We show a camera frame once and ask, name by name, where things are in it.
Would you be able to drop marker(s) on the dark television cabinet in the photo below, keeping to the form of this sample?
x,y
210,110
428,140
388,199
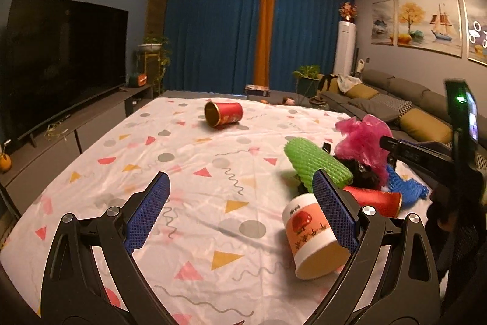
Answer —
x,y
91,111

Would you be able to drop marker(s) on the artificial flower bouquet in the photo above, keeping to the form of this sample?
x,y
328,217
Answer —
x,y
348,12

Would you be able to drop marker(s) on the dark teapot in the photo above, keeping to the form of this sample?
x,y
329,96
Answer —
x,y
319,100

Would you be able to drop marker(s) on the large yellow pillow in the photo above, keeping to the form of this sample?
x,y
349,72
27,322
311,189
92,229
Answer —
x,y
424,125

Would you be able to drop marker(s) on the tree and sailboat painting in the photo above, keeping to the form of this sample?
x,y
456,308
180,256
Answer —
x,y
428,24

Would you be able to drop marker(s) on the black plastic bag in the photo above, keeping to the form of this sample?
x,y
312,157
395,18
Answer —
x,y
361,176

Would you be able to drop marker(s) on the small landscape painting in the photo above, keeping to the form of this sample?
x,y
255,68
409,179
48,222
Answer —
x,y
382,22

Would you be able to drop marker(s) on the orange curtain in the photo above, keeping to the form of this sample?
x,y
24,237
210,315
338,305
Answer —
x,y
264,32

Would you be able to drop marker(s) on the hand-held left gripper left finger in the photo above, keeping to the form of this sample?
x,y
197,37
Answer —
x,y
150,210

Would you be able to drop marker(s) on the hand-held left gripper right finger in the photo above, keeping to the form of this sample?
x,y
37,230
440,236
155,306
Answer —
x,y
333,210

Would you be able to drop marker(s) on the pink plastic bag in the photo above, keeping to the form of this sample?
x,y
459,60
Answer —
x,y
361,142

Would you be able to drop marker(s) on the white cloth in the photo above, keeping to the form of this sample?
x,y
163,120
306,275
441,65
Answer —
x,y
348,83

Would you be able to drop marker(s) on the green foam net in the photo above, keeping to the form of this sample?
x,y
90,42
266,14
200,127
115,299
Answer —
x,y
315,161

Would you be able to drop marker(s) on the white standing air conditioner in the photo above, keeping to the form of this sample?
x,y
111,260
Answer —
x,y
345,49

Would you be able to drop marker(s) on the orange radio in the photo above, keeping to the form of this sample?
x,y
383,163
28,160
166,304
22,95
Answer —
x,y
137,80

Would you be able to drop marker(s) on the purple abstract painting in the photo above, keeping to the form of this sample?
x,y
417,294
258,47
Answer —
x,y
475,30

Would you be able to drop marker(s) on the white orange paper cup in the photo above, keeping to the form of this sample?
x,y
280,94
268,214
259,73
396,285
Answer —
x,y
304,233

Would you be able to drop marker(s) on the grey sectional sofa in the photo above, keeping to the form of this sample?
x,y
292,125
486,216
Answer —
x,y
418,96

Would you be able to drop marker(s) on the potted plant on tall stand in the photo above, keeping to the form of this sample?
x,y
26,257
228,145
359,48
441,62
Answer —
x,y
154,47

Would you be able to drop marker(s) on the blue curtain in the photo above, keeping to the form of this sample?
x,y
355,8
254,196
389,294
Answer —
x,y
308,28
213,32

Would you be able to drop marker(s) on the flat grey pillow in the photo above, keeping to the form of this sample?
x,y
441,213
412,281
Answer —
x,y
374,110

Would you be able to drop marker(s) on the red paper cup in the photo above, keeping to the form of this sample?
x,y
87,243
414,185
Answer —
x,y
376,199
226,113

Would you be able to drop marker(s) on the small yellow pillow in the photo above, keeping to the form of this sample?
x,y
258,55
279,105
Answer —
x,y
361,91

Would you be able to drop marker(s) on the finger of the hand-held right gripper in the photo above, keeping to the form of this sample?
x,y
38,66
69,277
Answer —
x,y
414,155

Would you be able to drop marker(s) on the small gourd ornament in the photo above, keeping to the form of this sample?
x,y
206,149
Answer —
x,y
4,161

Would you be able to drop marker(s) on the flat decorated box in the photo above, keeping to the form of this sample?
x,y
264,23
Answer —
x,y
258,89

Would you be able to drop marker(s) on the black television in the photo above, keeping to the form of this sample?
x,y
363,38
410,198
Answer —
x,y
61,70

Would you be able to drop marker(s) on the black white patterned pillow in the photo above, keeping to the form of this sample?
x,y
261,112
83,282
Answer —
x,y
397,105

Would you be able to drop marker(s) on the blue foam net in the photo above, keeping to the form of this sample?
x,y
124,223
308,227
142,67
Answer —
x,y
407,191

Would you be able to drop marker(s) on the potted plant on metal stand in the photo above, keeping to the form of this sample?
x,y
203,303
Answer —
x,y
306,75

